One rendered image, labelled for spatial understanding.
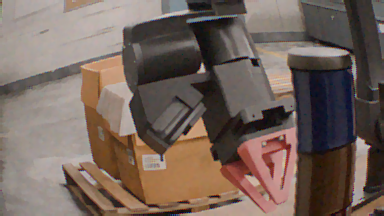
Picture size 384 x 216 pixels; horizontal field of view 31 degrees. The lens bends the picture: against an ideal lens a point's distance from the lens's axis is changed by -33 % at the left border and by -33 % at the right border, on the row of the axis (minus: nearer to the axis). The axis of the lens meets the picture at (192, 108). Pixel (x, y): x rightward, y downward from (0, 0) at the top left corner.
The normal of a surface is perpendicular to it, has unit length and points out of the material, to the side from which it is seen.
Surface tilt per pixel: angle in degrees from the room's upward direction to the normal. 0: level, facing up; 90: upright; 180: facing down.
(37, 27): 90
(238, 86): 61
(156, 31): 90
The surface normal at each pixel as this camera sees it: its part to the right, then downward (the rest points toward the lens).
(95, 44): 0.27, 0.13
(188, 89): 0.26, -0.38
